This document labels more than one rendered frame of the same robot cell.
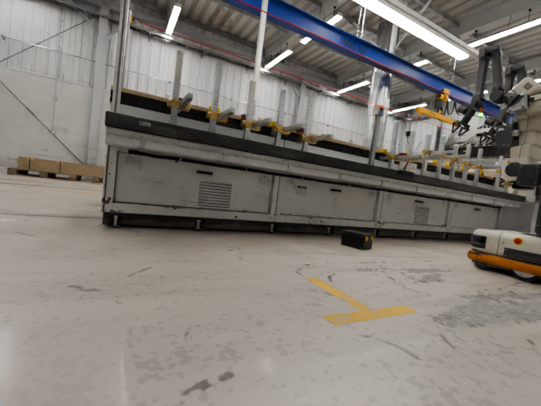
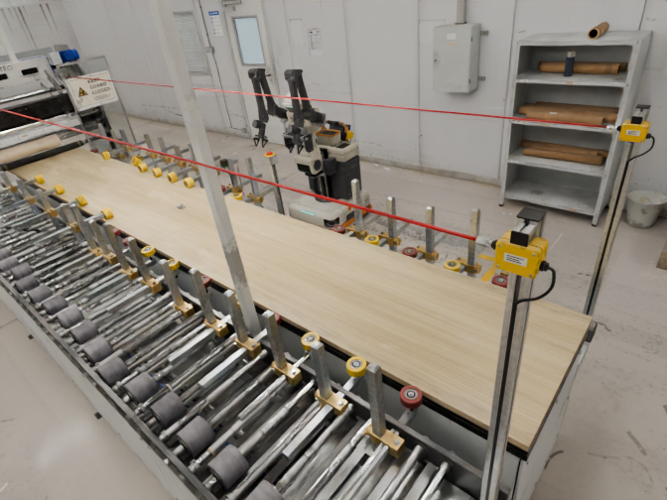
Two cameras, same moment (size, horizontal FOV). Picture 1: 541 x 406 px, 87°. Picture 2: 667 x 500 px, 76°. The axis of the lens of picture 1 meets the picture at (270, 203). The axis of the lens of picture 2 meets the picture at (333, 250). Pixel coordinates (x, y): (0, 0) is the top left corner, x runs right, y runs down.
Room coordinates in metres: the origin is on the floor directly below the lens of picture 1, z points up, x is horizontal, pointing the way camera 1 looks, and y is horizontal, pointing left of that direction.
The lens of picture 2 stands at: (3.15, 1.98, 2.20)
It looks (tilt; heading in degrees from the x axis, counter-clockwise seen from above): 32 degrees down; 253
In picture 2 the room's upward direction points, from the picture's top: 8 degrees counter-clockwise
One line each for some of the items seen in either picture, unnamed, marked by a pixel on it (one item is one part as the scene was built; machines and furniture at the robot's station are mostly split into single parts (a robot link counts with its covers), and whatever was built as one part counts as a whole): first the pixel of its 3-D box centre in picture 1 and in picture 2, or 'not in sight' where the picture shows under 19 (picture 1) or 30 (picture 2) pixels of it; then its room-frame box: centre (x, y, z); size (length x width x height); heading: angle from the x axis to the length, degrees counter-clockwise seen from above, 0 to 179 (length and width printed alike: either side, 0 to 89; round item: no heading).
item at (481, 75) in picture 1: (481, 78); (295, 99); (2.22, -1.47, 1.40); 0.11 x 0.06 x 0.43; 120
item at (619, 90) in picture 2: not in sight; (565, 130); (-0.08, -0.90, 0.78); 0.90 x 0.45 x 1.55; 118
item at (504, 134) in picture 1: (513, 135); (298, 138); (2.17, -1.75, 0.99); 0.28 x 0.16 x 0.22; 119
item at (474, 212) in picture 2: (215, 98); (472, 249); (1.92, 0.45, 0.93); 0.04 x 0.04 x 0.48; 28
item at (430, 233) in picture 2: (249, 114); (430, 244); (2.04, 0.23, 0.88); 0.04 x 0.04 x 0.48; 28
